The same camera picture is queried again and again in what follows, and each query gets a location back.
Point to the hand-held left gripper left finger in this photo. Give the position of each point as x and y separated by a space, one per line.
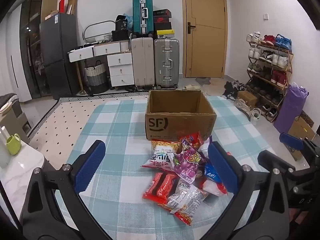
90 166

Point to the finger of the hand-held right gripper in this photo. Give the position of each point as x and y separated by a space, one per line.
291 142
272 160

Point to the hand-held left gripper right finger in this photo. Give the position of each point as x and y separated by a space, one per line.
223 167

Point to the blue snack packet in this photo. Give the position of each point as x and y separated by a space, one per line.
212 173

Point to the white snack packet red edges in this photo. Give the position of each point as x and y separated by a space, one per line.
215 188

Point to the purple candy bag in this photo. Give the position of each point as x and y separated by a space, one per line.
187 162

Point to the red snack bag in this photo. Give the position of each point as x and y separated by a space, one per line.
193 138

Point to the silver orange snack packet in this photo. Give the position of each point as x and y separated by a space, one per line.
187 197

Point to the orange noodle snack packet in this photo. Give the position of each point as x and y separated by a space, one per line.
165 146

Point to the brown cardboard box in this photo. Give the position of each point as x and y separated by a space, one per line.
175 127

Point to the tall purple bag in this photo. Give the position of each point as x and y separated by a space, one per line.
290 107

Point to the white dotted floor rug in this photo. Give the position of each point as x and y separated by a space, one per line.
75 115

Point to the small brown shoe carton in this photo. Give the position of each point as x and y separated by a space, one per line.
247 98

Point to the wooden shoe rack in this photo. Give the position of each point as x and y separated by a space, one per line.
290 62

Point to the scattered pile of shoes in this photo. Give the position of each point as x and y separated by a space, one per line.
232 87

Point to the green mug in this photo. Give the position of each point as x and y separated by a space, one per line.
12 145

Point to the beige slippers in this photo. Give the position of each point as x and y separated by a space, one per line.
191 87

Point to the woven laundry basket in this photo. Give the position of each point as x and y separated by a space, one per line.
96 77

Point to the grey door mat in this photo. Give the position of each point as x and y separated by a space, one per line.
203 80

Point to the white dressing table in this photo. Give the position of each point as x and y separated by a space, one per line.
120 60

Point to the dark grey fridge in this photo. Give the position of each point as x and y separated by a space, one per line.
58 55

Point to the beige suitcase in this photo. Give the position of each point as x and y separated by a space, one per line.
142 62

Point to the wooden door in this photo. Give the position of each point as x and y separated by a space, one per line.
207 50

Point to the silver suitcase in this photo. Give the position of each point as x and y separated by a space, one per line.
166 62

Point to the small white basket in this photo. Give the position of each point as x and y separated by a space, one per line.
107 37

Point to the black storage box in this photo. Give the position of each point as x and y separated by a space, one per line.
120 35

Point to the white wardrobe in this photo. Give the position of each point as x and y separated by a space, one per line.
12 55

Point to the glass door cabinet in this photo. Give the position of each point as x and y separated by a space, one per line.
32 42

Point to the black gift bag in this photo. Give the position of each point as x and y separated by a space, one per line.
121 22

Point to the blue plastic bag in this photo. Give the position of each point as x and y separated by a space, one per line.
130 20

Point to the plain black shoebox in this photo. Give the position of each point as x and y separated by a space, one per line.
163 26

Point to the teal suitcase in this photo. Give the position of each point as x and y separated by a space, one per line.
142 15

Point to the flat cardboard carton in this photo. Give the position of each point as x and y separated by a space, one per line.
71 5

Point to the slim red box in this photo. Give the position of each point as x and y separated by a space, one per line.
62 5

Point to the white light switch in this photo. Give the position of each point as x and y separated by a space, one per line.
265 16

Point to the chrome oval frame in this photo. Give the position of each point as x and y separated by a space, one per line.
100 23

